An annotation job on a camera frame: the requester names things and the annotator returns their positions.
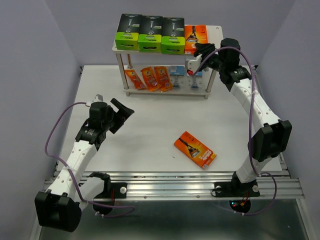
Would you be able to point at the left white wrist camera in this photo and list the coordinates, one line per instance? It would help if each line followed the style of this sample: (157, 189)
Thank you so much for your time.
(97, 100)

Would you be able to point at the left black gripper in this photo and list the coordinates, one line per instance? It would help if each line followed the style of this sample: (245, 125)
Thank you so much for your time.
(123, 112)

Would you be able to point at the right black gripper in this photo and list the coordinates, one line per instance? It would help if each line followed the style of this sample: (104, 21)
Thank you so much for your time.
(203, 49)

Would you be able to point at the orange Gillette Fusion pack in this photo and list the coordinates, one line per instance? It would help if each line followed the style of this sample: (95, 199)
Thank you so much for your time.
(194, 34)
(195, 150)

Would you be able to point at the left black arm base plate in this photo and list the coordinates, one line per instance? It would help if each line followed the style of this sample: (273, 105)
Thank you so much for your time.
(115, 190)

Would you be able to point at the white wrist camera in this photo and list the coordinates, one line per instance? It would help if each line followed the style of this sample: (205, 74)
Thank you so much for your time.
(97, 100)
(192, 65)

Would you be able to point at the aluminium rail frame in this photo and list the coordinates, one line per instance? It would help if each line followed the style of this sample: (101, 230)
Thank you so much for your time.
(142, 153)

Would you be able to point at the blue clear razor blister pack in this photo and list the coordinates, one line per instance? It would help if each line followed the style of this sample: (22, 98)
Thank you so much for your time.
(177, 76)

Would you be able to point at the orange BIC razor bag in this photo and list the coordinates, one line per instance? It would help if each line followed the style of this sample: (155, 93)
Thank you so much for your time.
(135, 79)
(150, 79)
(163, 78)

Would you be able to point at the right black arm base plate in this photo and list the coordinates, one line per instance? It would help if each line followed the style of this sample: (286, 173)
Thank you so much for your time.
(226, 189)

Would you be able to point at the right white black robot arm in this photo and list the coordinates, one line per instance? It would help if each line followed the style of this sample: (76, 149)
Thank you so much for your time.
(268, 133)

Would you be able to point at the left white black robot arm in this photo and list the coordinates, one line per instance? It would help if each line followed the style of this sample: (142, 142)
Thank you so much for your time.
(61, 205)

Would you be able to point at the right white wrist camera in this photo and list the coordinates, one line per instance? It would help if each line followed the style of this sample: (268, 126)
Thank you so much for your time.
(192, 65)

